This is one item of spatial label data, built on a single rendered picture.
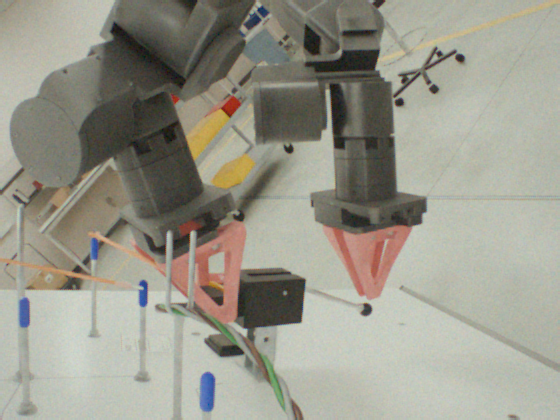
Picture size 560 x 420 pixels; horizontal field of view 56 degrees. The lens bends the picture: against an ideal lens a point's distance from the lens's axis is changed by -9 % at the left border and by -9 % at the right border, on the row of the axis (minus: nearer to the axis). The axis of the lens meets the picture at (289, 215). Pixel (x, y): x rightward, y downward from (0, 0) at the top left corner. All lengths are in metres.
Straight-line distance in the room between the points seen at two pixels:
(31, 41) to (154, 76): 8.36
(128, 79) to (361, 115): 0.22
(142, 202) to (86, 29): 8.45
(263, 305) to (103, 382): 0.15
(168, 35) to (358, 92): 0.19
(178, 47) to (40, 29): 8.43
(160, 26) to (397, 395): 0.34
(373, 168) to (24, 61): 8.26
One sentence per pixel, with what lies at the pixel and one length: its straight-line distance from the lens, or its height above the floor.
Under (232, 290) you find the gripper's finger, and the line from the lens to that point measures 0.43.
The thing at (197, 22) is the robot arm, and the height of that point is 1.34.
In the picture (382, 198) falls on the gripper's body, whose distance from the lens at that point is 0.51.
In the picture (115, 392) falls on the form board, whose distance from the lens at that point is 0.47.
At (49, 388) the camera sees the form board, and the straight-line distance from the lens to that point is 0.48.
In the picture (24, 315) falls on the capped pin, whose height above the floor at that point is 1.29.
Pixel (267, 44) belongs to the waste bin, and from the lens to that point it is 7.33.
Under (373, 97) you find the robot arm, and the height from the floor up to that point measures 1.19.
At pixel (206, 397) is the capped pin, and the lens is 0.30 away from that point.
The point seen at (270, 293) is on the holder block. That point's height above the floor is 1.15.
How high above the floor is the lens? 1.34
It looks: 21 degrees down
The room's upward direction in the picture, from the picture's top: 45 degrees counter-clockwise
